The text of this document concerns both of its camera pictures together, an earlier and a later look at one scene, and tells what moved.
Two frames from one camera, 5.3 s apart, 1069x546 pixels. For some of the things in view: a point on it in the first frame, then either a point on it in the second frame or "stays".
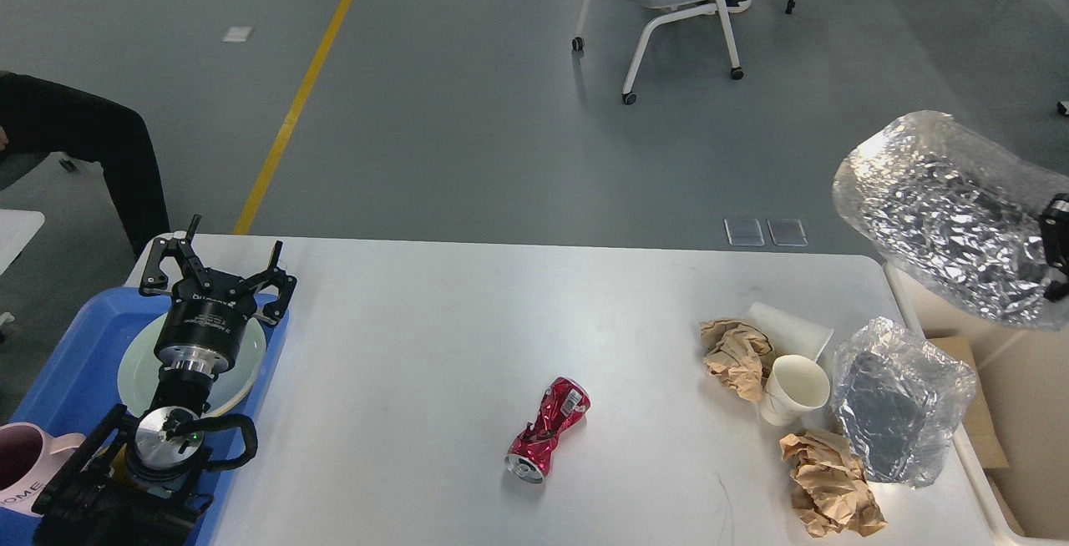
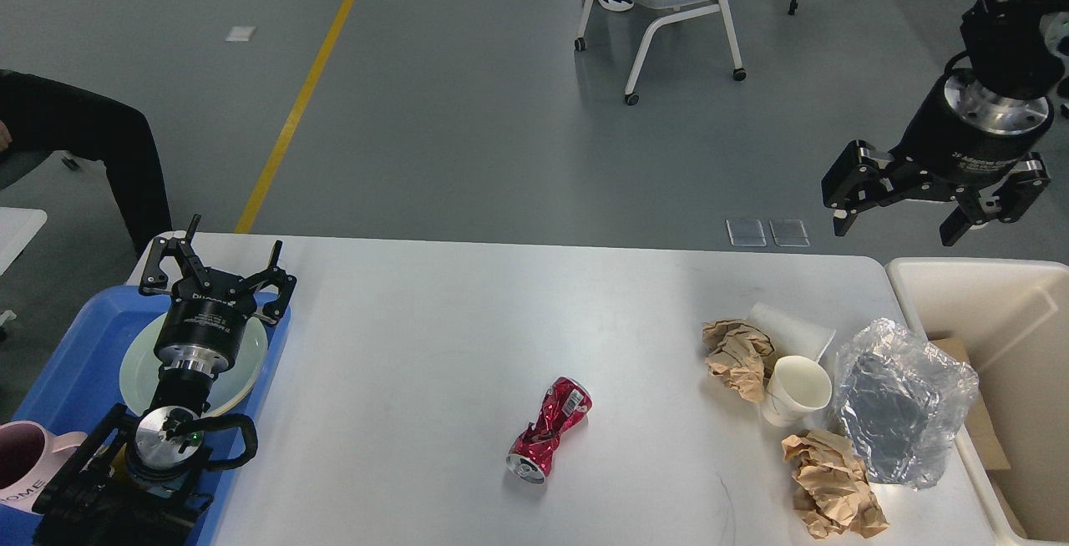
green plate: x=139 y=367 stays
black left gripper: x=202 y=331 stays
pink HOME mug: x=28 y=457 stays
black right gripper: x=1055 y=231 -> x=962 y=136
